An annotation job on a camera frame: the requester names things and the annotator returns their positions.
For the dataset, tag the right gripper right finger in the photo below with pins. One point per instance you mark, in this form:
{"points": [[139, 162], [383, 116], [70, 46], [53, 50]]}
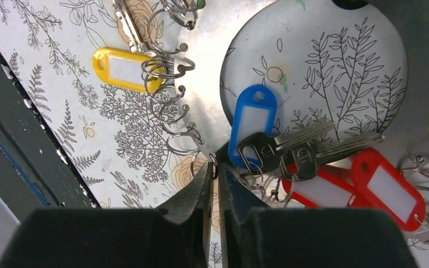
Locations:
{"points": [[256, 235]]}

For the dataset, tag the blue key tag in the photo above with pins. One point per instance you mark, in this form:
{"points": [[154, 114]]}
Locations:
{"points": [[255, 111]]}

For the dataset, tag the red key tag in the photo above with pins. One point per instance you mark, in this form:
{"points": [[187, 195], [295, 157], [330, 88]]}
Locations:
{"points": [[384, 187]]}

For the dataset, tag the floral tablecloth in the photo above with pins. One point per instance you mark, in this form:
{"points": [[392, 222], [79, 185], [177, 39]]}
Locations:
{"points": [[122, 142]]}

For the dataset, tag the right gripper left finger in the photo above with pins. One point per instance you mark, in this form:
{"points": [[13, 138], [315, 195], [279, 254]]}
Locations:
{"points": [[174, 234]]}

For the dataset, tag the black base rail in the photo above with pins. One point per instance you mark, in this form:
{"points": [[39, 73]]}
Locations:
{"points": [[34, 152]]}

